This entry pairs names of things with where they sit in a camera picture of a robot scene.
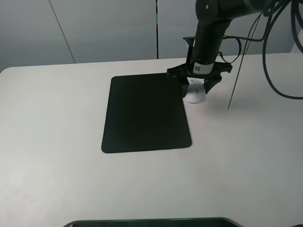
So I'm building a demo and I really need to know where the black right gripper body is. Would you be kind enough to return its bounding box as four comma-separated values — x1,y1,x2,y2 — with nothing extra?
167,22,232,82

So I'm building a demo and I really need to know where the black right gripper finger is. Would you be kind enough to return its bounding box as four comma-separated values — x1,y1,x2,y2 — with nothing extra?
176,76,189,98
204,75,222,95

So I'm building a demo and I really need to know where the white wireless computer mouse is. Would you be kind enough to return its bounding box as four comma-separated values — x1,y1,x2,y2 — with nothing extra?
184,79,206,104

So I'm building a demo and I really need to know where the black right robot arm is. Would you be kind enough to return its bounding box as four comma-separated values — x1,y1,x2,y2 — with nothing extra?
167,0,272,95

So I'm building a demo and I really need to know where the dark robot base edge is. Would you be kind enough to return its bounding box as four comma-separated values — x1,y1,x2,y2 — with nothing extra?
64,218,241,227

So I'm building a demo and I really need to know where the black rectangular mouse pad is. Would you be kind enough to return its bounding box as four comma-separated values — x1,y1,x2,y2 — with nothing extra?
101,73,192,154

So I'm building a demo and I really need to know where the thin black hanging cable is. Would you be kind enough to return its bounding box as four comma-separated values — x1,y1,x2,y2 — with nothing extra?
227,9,264,112

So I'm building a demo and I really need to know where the black thick cable loop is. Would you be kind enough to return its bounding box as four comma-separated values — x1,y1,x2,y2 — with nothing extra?
262,0,303,99

